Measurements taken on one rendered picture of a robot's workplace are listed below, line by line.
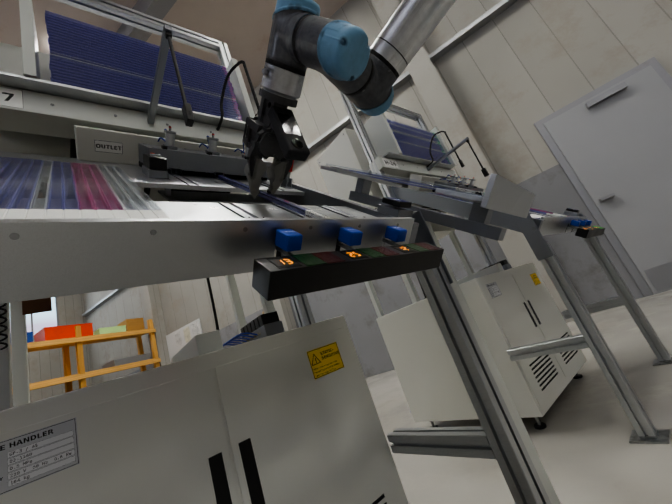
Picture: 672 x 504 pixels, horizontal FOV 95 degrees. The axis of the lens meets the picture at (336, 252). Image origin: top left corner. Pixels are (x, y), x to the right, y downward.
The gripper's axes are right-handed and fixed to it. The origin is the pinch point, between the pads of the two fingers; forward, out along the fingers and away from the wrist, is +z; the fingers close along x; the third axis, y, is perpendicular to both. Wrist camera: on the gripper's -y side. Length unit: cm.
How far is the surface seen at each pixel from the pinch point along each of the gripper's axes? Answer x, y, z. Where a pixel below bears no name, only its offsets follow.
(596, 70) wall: -421, 96, -123
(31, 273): 35.3, -26.4, -3.5
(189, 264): 22.4, -26.6, -2.9
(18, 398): 47, 21, 73
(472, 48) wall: -390, 238, -116
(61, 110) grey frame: 32, 52, 3
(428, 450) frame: -21, -52, 33
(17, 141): 42, 62, 16
